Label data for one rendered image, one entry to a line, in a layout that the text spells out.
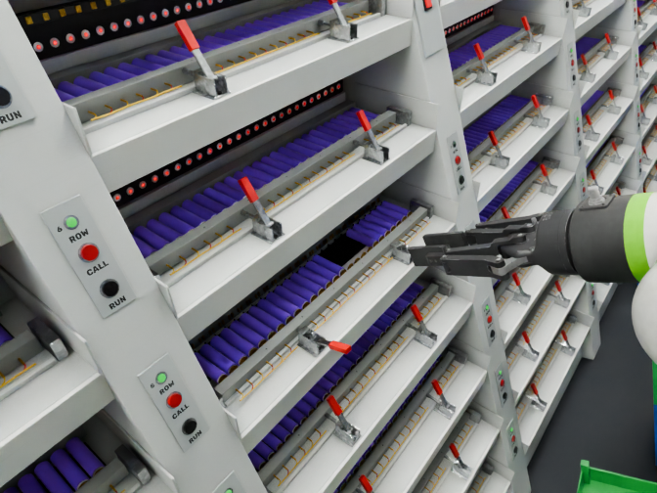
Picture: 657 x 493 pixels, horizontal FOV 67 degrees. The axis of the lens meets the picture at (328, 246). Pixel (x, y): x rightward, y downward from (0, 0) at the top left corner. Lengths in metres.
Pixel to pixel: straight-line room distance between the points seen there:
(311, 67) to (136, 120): 0.26
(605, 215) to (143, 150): 0.48
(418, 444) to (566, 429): 0.83
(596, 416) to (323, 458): 1.21
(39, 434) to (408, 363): 0.66
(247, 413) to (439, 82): 0.67
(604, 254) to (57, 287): 0.54
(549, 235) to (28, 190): 0.53
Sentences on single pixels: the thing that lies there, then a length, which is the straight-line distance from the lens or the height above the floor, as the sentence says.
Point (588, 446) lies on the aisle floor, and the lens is 1.84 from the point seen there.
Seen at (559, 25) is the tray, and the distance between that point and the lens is 1.59.
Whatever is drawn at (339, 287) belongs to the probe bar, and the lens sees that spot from 0.84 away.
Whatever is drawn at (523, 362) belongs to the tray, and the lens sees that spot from 1.56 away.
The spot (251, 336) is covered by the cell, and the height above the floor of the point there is 1.00.
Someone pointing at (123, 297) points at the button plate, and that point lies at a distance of 0.56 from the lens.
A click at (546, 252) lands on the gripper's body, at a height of 1.10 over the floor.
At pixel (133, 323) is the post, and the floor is 1.18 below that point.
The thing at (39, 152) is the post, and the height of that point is 1.37.
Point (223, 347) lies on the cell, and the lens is 0.78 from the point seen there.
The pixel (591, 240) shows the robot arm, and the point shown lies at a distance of 0.57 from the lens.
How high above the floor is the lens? 1.41
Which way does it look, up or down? 24 degrees down
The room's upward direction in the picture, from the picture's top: 19 degrees counter-clockwise
